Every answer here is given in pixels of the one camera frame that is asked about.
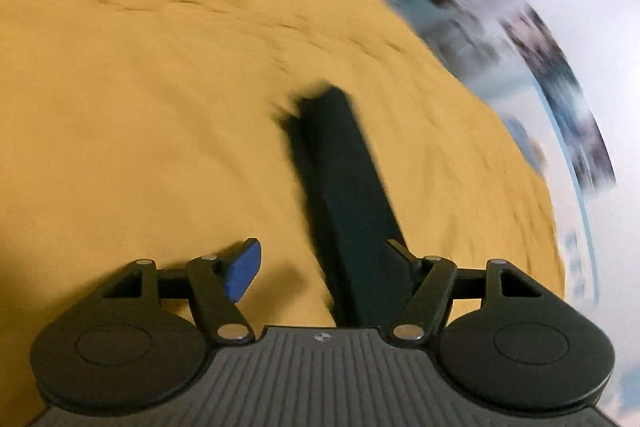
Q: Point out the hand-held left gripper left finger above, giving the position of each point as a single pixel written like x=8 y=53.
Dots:
x=246 y=268

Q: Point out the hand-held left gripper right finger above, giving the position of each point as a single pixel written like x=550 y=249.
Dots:
x=406 y=261

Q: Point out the black pants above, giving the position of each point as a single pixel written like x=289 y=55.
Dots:
x=350 y=207

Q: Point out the yellow blanket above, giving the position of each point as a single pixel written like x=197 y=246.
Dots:
x=150 y=97

